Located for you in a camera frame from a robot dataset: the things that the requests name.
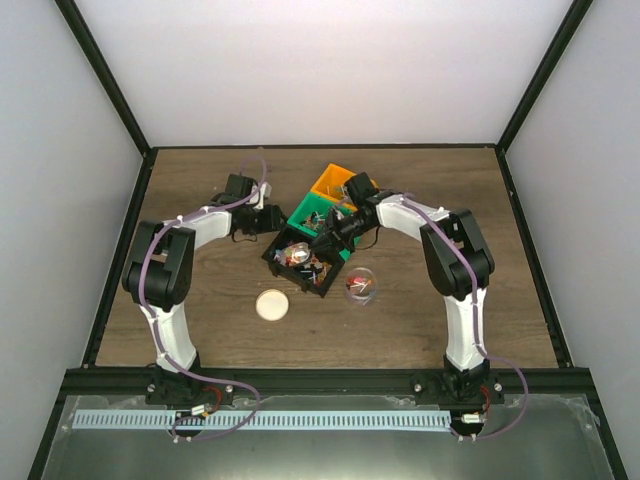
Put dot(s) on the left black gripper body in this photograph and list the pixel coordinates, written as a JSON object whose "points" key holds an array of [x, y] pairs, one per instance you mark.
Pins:
{"points": [[261, 225]]}

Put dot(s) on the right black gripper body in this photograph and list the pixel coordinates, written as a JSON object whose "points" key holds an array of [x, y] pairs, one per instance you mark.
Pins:
{"points": [[347, 229]]}

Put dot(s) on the metal scoop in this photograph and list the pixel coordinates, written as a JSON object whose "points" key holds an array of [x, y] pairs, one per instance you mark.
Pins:
{"points": [[297, 255]]}

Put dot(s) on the green candy bin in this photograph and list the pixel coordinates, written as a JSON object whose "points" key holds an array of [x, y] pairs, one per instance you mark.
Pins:
{"points": [[307, 220]]}

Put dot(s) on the black candy bin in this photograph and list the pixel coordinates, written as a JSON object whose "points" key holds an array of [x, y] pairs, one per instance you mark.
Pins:
{"points": [[314, 275]]}

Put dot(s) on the orange candy bin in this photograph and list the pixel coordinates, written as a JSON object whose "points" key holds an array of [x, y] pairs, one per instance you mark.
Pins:
{"points": [[331, 185]]}

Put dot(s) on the clear plastic jar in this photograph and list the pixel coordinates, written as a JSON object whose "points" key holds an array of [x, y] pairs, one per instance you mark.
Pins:
{"points": [[360, 286]]}

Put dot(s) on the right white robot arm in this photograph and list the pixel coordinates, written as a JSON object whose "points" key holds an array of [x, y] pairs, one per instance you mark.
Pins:
{"points": [[458, 260]]}

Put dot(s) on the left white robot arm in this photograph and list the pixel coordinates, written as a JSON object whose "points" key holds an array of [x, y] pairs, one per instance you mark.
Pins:
{"points": [[158, 273]]}

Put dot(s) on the cream jar lid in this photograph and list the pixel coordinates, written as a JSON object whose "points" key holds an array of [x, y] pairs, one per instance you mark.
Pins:
{"points": [[272, 305]]}

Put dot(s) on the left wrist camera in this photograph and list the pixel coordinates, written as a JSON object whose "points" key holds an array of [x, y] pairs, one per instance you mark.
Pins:
{"points": [[260, 194]]}

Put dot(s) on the light blue slotted rail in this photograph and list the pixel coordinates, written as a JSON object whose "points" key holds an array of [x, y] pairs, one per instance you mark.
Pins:
{"points": [[392, 420]]}

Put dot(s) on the black front frame beam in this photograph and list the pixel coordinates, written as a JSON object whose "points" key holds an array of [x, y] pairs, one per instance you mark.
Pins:
{"points": [[428, 385]]}

